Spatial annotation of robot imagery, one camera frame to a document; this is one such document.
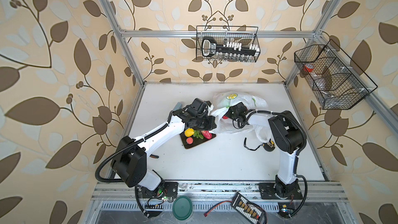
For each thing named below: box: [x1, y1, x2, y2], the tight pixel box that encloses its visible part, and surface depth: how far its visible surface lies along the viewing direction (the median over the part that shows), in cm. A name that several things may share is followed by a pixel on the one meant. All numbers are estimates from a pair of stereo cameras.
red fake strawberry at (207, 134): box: [202, 130, 212, 140], surface depth 91 cm
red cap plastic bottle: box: [303, 63, 331, 97], surface depth 81 cm
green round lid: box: [172, 195, 194, 221], surface depth 63 cm
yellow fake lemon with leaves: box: [184, 128, 204, 140], surface depth 91 cm
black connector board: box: [230, 191, 265, 224], surface depth 70 cm
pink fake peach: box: [186, 136, 194, 145], surface depth 90 cm
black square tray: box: [179, 131, 217, 149], surface depth 91 cm
